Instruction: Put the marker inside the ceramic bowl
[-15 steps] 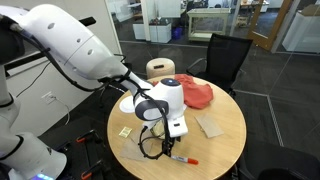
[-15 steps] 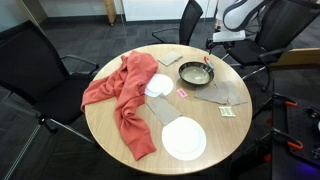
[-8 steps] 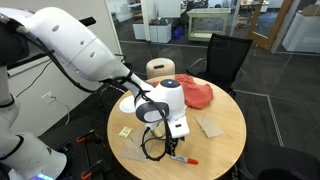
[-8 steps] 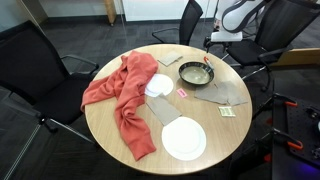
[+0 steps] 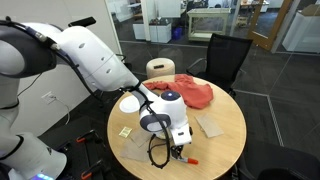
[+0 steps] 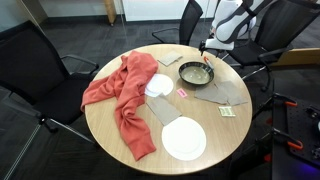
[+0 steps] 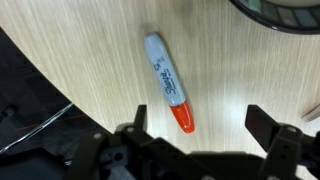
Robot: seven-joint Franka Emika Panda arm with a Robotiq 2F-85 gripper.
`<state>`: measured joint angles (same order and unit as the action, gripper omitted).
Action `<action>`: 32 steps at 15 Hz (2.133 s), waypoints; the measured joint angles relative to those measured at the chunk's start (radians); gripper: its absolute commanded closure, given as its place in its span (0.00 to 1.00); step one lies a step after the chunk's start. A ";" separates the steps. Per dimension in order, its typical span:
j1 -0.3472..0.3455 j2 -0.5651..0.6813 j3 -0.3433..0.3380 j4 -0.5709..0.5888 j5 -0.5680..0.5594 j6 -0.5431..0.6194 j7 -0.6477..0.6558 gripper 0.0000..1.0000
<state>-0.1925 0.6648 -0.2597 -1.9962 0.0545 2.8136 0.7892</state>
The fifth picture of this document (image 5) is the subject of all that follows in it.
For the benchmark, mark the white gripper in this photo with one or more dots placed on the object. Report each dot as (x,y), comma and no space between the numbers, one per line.
(181,135)

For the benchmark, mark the marker with red cap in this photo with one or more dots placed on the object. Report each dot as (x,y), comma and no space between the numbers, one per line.
(191,161)

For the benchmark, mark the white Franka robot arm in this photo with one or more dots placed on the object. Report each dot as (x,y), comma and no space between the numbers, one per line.
(93,60)

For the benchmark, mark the brown paper napkin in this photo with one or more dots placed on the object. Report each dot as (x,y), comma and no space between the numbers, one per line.
(140,136)

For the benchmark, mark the grey cloth patch right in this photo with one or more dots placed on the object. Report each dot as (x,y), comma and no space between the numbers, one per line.
(209,126)

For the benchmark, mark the grey cloth patch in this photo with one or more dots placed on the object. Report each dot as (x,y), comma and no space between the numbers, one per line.
(209,126)
(133,152)

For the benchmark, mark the grey cloth patch left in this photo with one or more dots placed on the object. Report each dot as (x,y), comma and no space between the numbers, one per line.
(133,152)

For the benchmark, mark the pale yellow sachet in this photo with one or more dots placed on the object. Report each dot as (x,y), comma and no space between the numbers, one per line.
(125,132)

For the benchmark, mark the red cloth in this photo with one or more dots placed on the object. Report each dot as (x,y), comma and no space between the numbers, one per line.
(193,93)

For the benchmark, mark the large white plate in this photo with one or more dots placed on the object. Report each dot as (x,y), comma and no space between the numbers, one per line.
(128,105)

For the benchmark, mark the small black device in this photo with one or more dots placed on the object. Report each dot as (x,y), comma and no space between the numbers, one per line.
(159,66)

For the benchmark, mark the black robot cart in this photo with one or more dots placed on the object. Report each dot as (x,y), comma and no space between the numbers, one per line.
(76,156)

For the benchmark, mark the black mesh office chair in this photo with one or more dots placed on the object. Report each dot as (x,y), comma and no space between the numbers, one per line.
(286,163)
(226,56)

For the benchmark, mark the blue bin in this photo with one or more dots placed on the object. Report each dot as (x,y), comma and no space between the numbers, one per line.
(177,33)

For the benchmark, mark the low white cabinet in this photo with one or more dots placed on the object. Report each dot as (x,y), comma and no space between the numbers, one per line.
(160,32)

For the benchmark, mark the wooden glass door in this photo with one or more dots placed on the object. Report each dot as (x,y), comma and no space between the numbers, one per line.
(261,40)

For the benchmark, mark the pale green cart table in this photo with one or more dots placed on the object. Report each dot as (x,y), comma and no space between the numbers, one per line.
(208,11)

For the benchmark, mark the tall white cabinet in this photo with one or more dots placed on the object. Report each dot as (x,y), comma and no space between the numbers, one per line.
(303,33)

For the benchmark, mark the cardboard box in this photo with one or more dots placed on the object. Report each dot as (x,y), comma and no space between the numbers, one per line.
(311,10)

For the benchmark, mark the white wall socket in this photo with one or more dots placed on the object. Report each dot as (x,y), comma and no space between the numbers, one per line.
(48,97)

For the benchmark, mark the black mounting bracket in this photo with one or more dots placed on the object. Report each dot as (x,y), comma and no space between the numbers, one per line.
(83,21)

